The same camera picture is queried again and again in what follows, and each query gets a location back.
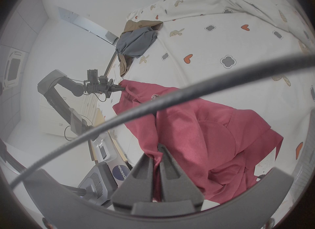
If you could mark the bed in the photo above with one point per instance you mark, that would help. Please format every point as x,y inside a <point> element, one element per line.
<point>209,55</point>

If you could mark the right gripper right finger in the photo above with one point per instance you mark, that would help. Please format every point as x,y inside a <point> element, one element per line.
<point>174,183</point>

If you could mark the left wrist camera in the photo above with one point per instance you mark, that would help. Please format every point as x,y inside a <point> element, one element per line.
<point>102,79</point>

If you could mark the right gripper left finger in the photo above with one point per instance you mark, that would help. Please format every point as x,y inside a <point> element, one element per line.
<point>137,183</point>

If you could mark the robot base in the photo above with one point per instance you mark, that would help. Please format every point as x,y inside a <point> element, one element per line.
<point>98,181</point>

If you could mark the white printed quilt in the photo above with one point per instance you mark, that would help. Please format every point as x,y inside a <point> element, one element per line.
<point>209,1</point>

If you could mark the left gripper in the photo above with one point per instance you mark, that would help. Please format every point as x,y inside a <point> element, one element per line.
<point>105,88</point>

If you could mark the grey garment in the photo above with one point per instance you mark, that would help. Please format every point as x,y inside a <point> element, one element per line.
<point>137,42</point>

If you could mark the white ceiling air conditioner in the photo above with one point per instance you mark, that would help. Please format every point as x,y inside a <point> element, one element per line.
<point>13,69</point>

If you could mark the brown garment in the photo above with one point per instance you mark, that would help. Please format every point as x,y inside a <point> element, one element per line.
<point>130,24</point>

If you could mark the red shirt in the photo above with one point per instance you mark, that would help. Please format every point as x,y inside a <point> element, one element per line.
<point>196,129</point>

